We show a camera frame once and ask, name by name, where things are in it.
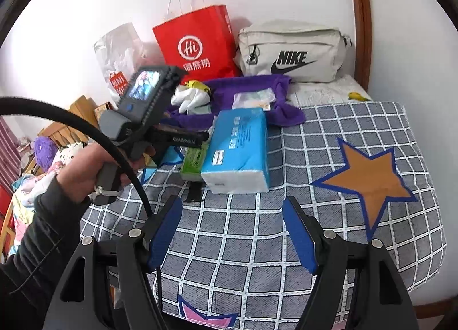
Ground purple towel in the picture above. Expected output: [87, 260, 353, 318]
[168, 74, 305, 130]

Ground lemon print snack packet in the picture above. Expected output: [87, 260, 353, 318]
[232, 88, 276, 111]

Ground grey checked bed cover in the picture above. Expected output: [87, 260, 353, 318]
[81, 102, 446, 329]

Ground black sleeved left forearm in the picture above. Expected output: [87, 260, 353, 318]
[1, 176, 95, 329]

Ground brown cardboard boxes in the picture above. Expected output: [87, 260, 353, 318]
[30, 95, 117, 153]

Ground green wet wipes pack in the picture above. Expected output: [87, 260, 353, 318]
[180, 143, 208, 182]

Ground blue tissue pack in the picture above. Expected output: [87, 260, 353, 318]
[201, 108, 269, 194]

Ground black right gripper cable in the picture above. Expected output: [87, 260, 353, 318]
[0, 96, 164, 313]

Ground beige Nike bag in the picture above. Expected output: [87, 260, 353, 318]
[234, 20, 352, 83]

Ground white Miniso plastic bag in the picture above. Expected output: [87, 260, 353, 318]
[93, 23, 146, 103]

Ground red paper shopping bag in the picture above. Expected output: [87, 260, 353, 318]
[153, 0, 241, 81]

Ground white patterned bed sheet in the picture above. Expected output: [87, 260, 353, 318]
[287, 75, 372, 108]

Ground white foam glove shape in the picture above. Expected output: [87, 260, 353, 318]
[171, 85, 210, 114]

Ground purple plush toy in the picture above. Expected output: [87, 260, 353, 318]
[33, 136, 58, 171]

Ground person's left hand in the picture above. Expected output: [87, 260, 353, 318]
[56, 142, 157, 205]

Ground wooden door frame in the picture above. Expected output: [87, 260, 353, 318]
[352, 0, 373, 91]

